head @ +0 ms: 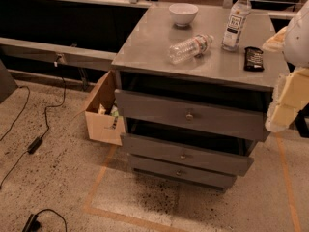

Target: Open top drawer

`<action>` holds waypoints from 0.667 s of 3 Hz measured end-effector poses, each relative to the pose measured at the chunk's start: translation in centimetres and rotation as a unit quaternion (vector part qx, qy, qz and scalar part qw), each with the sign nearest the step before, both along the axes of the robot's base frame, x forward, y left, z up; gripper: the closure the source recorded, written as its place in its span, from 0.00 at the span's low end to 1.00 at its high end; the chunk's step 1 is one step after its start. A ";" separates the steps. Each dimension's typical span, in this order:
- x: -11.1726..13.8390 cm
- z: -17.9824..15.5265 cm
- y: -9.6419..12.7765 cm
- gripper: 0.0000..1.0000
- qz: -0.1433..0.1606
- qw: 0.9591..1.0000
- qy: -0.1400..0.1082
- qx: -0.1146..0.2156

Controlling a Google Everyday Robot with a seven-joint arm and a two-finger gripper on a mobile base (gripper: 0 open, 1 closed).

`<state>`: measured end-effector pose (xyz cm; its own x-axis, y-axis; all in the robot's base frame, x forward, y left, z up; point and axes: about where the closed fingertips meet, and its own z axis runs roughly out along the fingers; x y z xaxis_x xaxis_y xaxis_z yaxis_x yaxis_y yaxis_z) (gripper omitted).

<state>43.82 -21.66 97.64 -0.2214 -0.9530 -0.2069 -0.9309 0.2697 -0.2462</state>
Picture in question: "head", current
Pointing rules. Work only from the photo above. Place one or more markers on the grey metal rail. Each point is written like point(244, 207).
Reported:
point(51, 53)

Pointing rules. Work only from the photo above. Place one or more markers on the grey top drawer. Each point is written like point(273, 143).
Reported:
point(192, 115)

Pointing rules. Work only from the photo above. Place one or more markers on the grey drawer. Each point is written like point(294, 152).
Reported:
point(192, 115)
point(182, 172)
point(148, 153)

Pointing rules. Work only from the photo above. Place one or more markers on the lying clear water bottle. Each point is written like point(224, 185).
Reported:
point(189, 48)

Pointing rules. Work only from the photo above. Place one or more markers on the cardboard box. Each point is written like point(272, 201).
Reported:
point(104, 124)

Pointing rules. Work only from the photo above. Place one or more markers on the upright clear drink bottle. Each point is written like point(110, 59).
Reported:
point(238, 14)

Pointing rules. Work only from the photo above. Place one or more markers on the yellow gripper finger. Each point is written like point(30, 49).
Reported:
point(276, 42)
point(290, 95)

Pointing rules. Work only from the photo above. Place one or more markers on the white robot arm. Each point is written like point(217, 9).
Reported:
point(296, 44)

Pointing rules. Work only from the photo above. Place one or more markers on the grey middle drawer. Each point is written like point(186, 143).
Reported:
point(148, 153)

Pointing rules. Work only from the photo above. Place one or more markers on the white ceramic bowl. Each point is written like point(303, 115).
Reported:
point(183, 14)

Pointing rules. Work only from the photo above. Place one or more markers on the black snack packet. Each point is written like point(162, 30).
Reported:
point(253, 59)

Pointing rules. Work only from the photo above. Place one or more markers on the grey drawer cabinet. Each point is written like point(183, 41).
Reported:
point(216, 77)

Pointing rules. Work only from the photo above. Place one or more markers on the grey bottom drawer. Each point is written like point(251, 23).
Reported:
point(182, 172)

